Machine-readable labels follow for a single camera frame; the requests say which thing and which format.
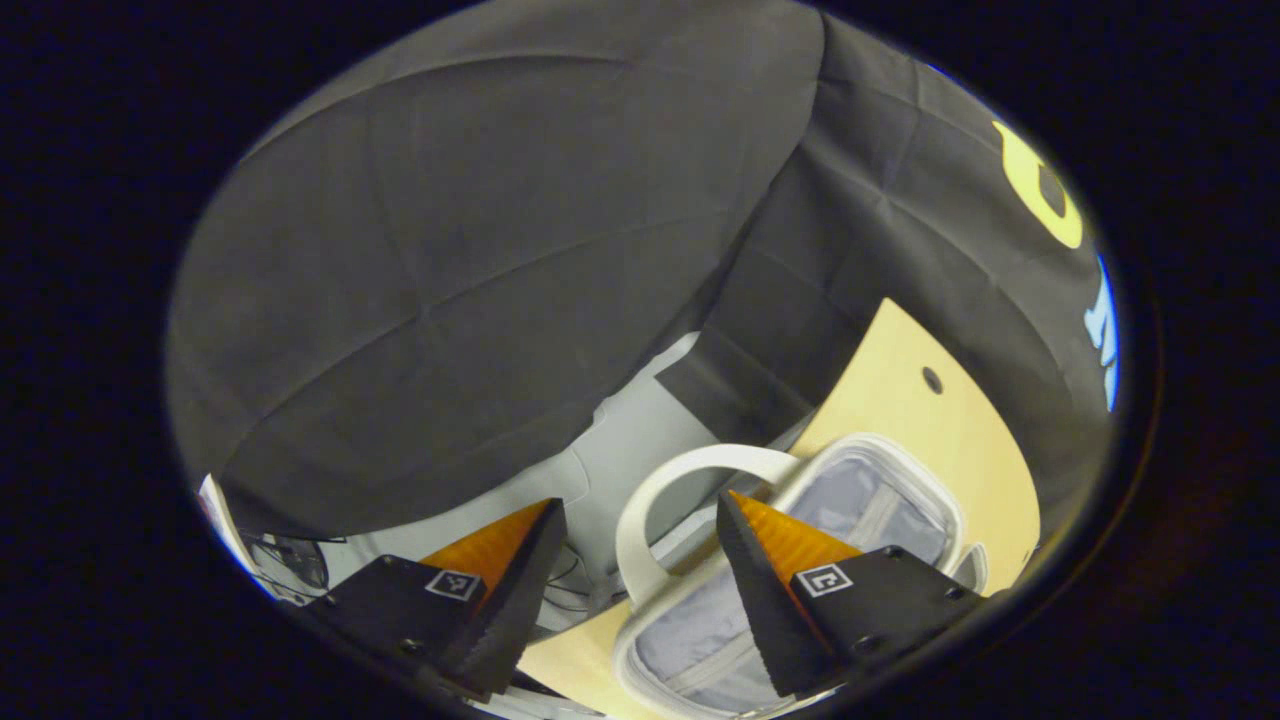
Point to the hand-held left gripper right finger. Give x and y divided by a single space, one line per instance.
760 610

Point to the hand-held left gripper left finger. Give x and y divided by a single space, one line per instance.
520 610

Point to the white flat panel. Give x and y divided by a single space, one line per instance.
225 530

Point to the black backdrop cloth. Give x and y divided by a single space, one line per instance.
500 250

